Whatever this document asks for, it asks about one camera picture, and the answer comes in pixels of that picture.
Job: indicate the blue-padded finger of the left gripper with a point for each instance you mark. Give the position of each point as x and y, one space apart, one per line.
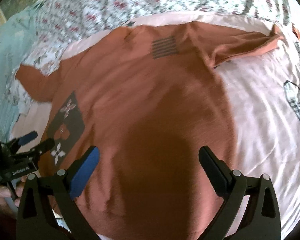
21 141

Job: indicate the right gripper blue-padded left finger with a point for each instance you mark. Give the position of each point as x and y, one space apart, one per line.
47 208

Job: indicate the left hand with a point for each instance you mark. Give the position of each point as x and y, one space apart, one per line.
6 193

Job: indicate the large rose print pillow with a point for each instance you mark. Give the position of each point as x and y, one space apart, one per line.
45 56

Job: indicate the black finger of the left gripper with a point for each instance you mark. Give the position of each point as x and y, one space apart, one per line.
37 150

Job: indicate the teal floral blanket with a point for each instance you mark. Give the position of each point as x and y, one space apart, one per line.
17 36

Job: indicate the pink heart-print bed sheet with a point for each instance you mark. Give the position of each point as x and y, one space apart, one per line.
264 92

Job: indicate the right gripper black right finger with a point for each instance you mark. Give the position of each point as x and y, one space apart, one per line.
261 219

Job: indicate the small floral white quilt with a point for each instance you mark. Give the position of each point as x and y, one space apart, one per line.
72 20

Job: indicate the rust orange knit sweater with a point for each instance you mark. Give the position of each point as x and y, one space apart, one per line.
149 98

